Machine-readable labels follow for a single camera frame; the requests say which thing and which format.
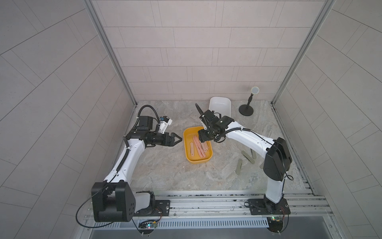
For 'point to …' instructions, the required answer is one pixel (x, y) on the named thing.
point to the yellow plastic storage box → (196, 152)
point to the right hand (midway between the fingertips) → (202, 137)
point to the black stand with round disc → (247, 110)
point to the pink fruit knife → (192, 149)
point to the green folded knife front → (238, 166)
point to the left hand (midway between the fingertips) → (177, 137)
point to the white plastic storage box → (221, 105)
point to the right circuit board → (275, 223)
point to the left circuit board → (147, 225)
